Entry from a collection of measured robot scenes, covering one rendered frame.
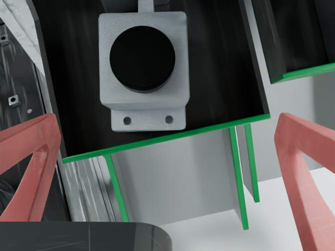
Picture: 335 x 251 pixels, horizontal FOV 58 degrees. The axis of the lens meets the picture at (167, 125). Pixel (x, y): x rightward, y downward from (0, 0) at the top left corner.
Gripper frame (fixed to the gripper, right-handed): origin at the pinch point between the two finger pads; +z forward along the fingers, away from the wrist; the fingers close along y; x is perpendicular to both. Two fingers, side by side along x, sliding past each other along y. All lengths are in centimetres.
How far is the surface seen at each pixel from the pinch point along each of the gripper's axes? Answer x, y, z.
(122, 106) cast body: 0.6, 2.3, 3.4
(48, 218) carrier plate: 26.4, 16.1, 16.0
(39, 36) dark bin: -1.2, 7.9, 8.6
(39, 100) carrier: 18.1, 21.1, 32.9
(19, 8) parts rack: -2.1, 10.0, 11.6
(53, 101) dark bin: 2.0, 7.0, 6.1
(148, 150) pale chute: 14.7, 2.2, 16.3
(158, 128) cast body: 2.7, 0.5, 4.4
